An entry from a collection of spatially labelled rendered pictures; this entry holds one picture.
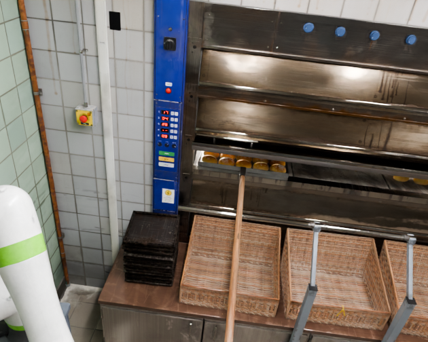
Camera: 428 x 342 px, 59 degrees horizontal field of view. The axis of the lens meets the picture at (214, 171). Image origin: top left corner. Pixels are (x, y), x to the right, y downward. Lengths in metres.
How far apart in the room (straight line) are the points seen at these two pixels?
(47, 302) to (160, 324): 1.43
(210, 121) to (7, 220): 1.36
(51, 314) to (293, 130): 1.53
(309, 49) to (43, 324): 1.61
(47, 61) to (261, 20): 1.12
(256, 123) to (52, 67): 1.12
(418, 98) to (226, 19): 1.04
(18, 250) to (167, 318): 1.47
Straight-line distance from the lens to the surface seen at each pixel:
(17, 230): 0.98
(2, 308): 1.32
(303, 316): 2.15
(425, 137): 2.33
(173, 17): 1.94
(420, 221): 2.64
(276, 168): 2.30
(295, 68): 2.02
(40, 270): 1.00
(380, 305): 2.48
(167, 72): 2.01
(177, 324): 2.36
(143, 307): 2.29
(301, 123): 2.12
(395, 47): 2.09
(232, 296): 1.56
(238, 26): 1.96
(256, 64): 2.00
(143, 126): 2.19
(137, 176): 2.37
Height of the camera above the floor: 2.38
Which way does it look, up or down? 32 degrees down
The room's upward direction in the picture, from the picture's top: 6 degrees clockwise
